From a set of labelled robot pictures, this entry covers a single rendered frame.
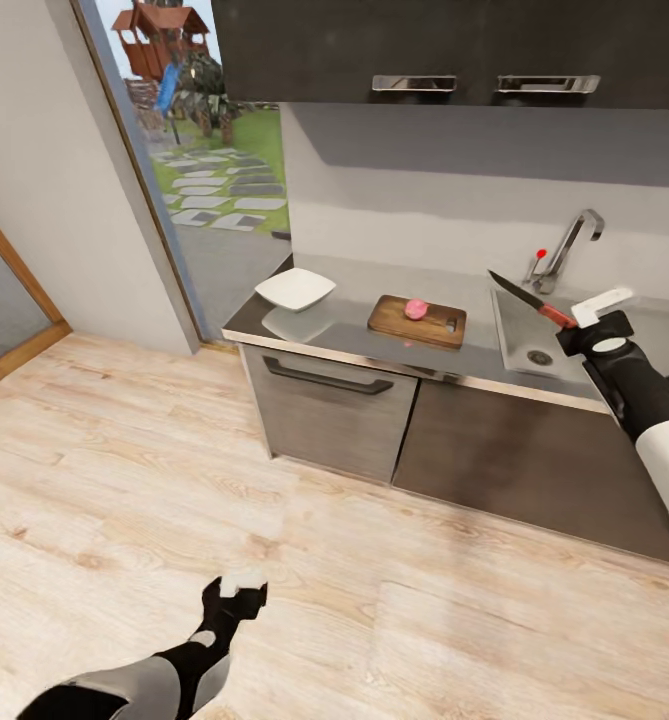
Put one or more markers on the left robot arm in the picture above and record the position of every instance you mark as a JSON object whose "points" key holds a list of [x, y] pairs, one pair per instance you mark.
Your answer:
{"points": [[174, 684]]}

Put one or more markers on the vidalia onion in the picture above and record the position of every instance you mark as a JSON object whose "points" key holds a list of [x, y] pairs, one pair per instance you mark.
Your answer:
{"points": [[416, 309]]}

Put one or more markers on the bowl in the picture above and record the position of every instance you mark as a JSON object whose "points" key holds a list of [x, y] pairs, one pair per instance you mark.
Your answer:
{"points": [[296, 290]]}

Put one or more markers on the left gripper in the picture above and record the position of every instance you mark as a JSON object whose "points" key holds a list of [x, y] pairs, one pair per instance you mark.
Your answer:
{"points": [[243, 606]]}

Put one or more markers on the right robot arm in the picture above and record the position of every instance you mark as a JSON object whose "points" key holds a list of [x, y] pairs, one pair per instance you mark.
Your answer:
{"points": [[635, 395]]}

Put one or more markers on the parer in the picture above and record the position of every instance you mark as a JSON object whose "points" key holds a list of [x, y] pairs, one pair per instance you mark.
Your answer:
{"points": [[551, 311]]}

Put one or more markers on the cutting board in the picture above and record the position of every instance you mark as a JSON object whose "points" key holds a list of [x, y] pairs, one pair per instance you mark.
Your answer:
{"points": [[390, 317]]}

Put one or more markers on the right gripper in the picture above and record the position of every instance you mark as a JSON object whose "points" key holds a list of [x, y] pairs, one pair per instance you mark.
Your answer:
{"points": [[572, 339]]}

